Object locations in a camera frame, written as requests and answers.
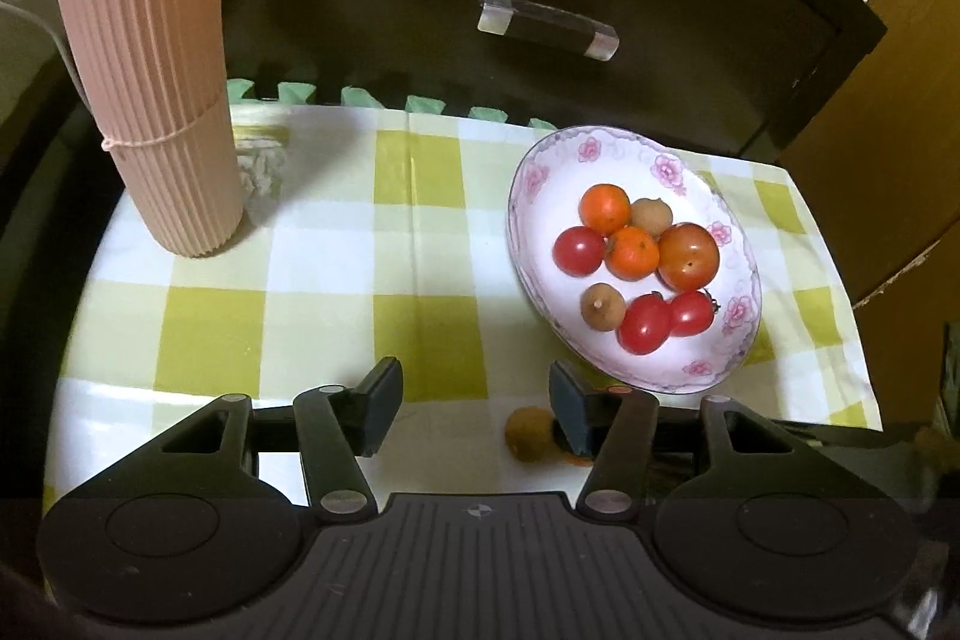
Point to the small mandarin orange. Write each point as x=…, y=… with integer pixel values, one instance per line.
x=604, y=207
x=577, y=458
x=632, y=254

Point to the round red cherry tomato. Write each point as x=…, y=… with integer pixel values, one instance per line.
x=578, y=250

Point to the brown longan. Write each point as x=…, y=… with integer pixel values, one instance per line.
x=652, y=215
x=527, y=434
x=600, y=308

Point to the green foam mat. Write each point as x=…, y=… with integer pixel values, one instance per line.
x=360, y=96

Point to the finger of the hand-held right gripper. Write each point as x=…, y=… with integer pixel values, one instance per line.
x=840, y=436

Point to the brown wooden wardrobe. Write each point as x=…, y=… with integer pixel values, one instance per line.
x=900, y=85

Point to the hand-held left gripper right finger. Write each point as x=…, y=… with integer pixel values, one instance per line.
x=574, y=407

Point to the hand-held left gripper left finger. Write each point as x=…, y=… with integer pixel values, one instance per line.
x=382, y=400

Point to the white floral plate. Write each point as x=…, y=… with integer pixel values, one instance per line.
x=559, y=299

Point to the oblong red tomato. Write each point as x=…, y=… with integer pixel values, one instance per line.
x=694, y=312
x=645, y=323

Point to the green white checked tablecloth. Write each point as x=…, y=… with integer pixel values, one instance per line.
x=322, y=250

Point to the pink ribbed cylinder container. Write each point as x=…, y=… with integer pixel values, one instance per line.
x=142, y=48

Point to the large orange-red tomato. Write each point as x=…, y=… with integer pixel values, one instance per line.
x=688, y=256

